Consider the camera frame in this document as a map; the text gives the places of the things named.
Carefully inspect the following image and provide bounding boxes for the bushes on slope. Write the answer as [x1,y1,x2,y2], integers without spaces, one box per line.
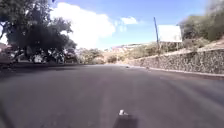
[178,0,224,50]

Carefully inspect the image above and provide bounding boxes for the robot's own part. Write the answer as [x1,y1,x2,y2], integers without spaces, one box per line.
[118,109,129,117]

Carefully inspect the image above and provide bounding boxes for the pale kerb strip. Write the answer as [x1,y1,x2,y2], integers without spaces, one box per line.
[117,63,224,78]

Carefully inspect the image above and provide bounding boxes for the parked vehicles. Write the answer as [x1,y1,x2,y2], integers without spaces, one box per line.
[0,48,78,65]

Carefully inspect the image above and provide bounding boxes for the dry hillside with shrubs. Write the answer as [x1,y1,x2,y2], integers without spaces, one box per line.
[75,42,161,65]

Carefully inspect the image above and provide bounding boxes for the stone retaining wall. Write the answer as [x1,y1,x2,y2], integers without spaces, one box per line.
[127,48,224,75]

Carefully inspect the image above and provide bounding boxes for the grey asphalt road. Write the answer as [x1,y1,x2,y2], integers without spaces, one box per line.
[0,63,224,128]

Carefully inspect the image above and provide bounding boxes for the tall dark pole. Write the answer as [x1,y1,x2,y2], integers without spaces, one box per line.
[153,16,161,51]

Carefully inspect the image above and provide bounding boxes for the large dark tree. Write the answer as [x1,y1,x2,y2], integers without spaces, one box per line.
[0,0,78,64]

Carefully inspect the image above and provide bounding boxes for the white billboard sign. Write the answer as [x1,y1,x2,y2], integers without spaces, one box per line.
[157,24,183,44]

